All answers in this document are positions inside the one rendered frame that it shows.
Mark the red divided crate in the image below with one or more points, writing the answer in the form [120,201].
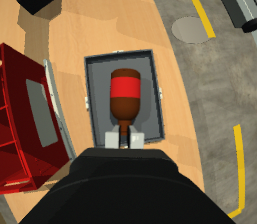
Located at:
[30,111]

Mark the dark brown bottle with red label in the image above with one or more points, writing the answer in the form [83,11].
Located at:
[125,91]

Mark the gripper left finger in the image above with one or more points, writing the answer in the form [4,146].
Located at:
[112,138]

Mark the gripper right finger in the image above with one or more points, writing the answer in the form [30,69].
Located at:
[135,140]

